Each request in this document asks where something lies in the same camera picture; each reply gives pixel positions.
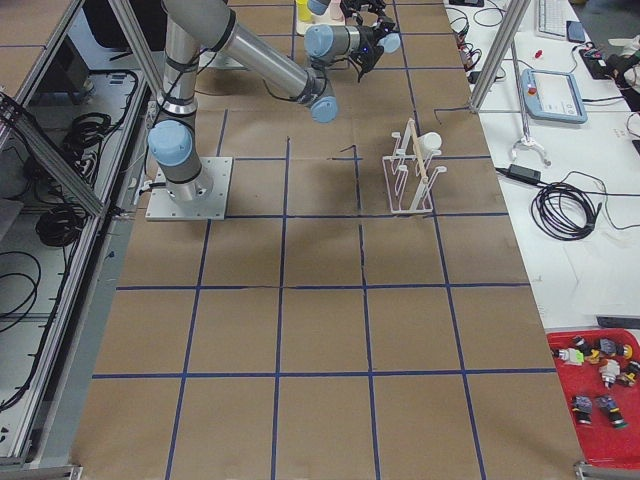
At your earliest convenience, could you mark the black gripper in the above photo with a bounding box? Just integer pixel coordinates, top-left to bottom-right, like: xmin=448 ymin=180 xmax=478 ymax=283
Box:
xmin=342 ymin=0 xmax=386 ymax=17
xmin=355 ymin=16 xmax=396 ymax=70

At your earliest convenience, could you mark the light blue cup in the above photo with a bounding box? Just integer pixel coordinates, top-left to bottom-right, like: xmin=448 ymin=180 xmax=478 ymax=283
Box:
xmin=377 ymin=32 xmax=401 ymax=54

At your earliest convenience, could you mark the white cup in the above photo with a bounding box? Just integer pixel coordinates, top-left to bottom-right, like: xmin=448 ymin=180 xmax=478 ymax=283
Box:
xmin=418 ymin=132 xmax=442 ymax=157

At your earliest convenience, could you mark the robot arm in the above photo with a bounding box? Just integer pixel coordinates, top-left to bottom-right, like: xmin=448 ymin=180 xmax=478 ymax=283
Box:
xmin=307 ymin=0 xmax=386 ymax=17
xmin=147 ymin=1 xmax=400 ymax=202

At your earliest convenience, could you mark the pink cup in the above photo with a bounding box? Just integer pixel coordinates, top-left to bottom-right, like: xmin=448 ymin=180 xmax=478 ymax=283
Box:
xmin=329 ymin=11 xmax=344 ymax=24

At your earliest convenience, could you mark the yellow cup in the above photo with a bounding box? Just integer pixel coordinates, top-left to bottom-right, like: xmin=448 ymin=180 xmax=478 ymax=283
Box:
xmin=295 ymin=0 xmax=312 ymax=23

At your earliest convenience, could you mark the cream bunny tray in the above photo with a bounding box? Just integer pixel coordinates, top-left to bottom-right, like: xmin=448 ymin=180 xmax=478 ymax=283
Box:
xmin=295 ymin=17 xmax=313 ymax=36

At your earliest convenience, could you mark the white keyboard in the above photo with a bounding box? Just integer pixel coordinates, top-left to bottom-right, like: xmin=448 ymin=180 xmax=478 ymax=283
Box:
xmin=535 ymin=0 xmax=585 ymax=43

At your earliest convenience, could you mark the white plastic clamp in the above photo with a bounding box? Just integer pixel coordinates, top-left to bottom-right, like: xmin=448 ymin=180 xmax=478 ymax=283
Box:
xmin=510 ymin=138 xmax=551 ymax=167

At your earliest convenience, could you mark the teach pendant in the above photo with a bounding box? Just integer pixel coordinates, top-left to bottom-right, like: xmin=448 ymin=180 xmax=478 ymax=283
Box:
xmin=520 ymin=69 xmax=588 ymax=124

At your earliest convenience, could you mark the black power adapter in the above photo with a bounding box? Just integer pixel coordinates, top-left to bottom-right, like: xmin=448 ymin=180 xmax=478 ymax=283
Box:
xmin=507 ymin=164 xmax=541 ymax=185

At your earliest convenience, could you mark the red parts tray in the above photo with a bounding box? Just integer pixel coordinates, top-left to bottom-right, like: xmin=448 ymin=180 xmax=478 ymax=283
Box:
xmin=547 ymin=328 xmax=639 ymax=470

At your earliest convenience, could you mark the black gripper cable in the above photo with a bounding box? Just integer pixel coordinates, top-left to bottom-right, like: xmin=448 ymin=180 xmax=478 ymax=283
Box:
xmin=349 ymin=54 xmax=376 ymax=84

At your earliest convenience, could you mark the aluminium frame post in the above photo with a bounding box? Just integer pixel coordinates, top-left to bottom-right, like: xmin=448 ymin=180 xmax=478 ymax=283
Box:
xmin=469 ymin=0 xmax=530 ymax=113

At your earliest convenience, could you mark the white wire cup rack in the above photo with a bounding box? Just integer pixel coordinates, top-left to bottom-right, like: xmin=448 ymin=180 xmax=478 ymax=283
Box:
xmin=382 ymin=118 xmax=447 ymax=215

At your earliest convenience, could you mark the coiled black cable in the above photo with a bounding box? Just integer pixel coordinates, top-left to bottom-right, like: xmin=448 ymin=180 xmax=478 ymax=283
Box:
xmin=530 ymin=170 xmax=640 ymax=244

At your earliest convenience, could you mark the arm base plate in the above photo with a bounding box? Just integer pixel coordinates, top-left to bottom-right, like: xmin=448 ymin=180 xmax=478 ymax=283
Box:
xmin=146 ymin=157 xmax=233 ymax=221

